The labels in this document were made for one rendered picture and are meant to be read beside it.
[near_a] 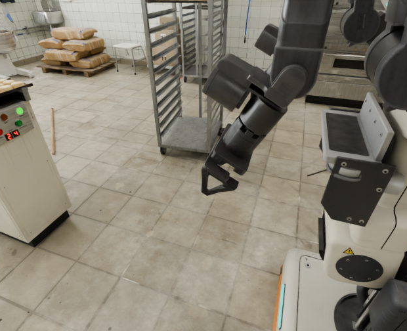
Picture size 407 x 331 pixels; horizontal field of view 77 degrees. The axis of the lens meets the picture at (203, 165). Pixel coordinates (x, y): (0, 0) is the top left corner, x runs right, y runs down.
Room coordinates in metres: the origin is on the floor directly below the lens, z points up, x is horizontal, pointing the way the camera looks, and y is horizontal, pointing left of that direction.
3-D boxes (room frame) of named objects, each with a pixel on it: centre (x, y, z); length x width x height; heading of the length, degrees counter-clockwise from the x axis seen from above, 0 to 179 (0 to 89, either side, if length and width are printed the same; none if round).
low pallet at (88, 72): (5.05, 2.35, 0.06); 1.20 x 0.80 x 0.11; 73
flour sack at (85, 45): (4.95, 2.09, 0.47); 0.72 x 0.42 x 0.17; 166
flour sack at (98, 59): (4.97, 2.06, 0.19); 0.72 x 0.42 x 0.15; 165
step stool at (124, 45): (4.97, 1.31, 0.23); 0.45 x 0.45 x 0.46; 63
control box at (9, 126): (1.10, 0.94, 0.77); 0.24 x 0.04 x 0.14; 158
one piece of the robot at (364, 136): (0.51, -0.36, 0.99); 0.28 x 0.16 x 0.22; 161
